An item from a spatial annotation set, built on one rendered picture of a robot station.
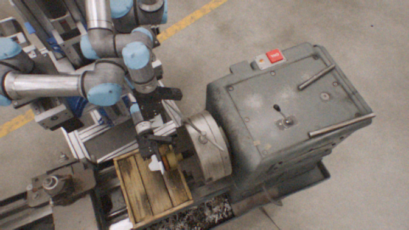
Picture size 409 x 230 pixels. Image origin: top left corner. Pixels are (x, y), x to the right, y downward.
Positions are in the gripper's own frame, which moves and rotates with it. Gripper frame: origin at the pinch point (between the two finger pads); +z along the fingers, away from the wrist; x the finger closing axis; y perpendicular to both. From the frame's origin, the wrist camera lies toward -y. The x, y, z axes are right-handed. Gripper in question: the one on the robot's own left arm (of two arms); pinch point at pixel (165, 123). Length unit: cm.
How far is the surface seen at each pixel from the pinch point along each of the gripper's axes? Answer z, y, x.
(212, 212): 82, -10, 2
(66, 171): 30, 49, -22
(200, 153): 14.0, -9.1, 9.1
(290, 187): 85, -60, 6
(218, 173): 25.4, -13.7, 14.0
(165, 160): 22.2, 5.2, -0.1
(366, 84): 116, -189, -70
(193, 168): 25.1, -5.1, 7.3
